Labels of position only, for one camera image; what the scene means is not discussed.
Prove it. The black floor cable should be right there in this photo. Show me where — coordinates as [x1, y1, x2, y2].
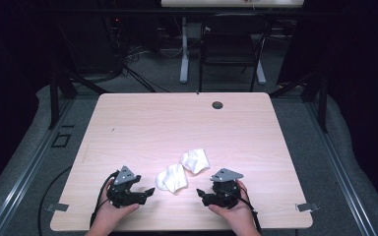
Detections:
[36, 165, 74, 236]

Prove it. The person's right hand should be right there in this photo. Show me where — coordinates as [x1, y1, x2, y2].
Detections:
[208, 179, 256, 230]

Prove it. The black chair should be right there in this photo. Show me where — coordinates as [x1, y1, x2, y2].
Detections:
[198, 13, 274, 93]

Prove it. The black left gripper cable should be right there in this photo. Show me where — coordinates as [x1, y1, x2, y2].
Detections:
[89, 170, 121, 228]

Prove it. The person's left hand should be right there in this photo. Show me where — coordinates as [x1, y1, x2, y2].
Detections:
[93, 178, 141, 230]

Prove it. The white desk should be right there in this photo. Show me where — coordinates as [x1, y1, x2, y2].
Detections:
[159, 0, 305, 86]

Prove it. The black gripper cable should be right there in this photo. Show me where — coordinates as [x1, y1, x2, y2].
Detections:
[240, 186, 263, 235]
[89, 170, 121, 228]

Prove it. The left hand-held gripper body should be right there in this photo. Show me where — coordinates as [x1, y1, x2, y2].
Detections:
[105, 165, 147, 209]

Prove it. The grey metal table clip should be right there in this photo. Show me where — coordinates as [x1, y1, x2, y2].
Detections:
[45, 203, 70, 213]
[295, 202, 321, 212]

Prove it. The black metal stand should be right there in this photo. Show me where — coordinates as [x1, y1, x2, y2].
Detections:
[270, 68, 330, 134]
[47, 63, 110, 130]

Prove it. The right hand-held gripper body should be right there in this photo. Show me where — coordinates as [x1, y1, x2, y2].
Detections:
[209, 167, 244, 210]

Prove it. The bundle of black cables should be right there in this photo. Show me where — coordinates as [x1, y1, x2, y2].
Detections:
[101, 14, 172, 93]

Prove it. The aluminium floor rail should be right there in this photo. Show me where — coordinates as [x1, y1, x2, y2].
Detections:
[0, 97, 77, 236]
[304, 100, 378, 236]

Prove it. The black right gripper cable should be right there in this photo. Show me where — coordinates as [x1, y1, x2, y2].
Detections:
[240, 186, 263, 235]

